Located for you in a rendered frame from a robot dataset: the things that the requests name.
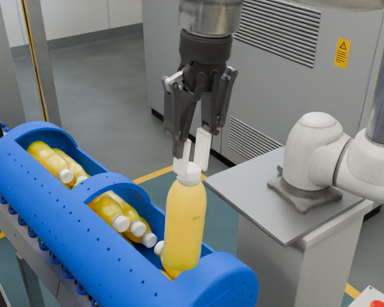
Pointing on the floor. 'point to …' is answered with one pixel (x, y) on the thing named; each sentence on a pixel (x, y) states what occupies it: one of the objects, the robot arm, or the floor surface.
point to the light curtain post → (41, 60)
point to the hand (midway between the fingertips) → (191, 153)
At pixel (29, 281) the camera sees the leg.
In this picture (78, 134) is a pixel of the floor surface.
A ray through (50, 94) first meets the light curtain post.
